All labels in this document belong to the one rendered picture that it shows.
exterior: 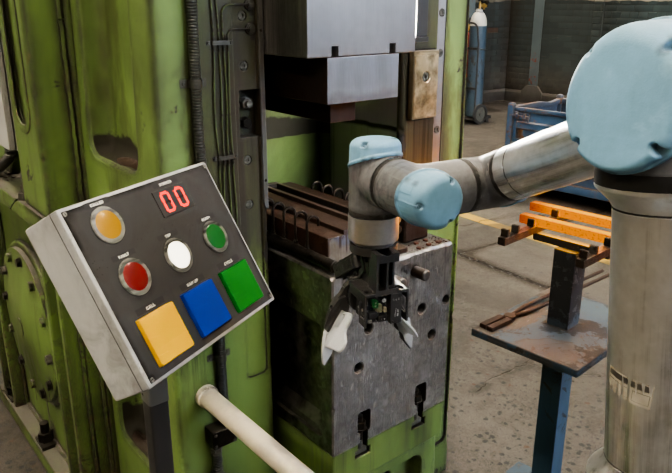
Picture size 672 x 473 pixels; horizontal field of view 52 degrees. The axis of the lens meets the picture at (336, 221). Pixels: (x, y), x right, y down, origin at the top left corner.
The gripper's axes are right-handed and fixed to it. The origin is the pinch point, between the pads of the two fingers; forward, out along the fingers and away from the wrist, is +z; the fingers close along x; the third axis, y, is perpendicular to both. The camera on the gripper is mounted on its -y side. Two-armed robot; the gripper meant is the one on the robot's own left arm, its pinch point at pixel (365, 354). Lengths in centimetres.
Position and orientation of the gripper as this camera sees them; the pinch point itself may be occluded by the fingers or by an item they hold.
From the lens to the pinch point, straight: 112.2
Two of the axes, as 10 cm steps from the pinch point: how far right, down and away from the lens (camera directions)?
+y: 3.7, 2.8, -8.8
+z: 0.0, 9.5, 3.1
